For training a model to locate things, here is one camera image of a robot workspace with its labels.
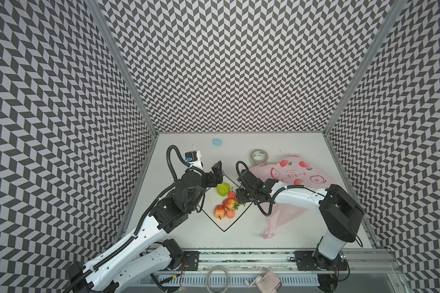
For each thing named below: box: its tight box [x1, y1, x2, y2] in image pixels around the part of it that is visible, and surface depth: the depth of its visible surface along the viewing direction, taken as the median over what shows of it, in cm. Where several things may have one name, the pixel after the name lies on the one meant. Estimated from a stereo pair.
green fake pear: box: [216, 181, 231, 197], surface depth 90 cm
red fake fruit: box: [213, 204, 226, 220], surface depth 83 cm
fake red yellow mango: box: [222, 197, 240, 212], surface depth 86 cm
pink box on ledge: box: [244, 269, 283, 293], surface depth 66 cm
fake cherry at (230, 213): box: [226, 209, 236, 219], surface depth 84 cm
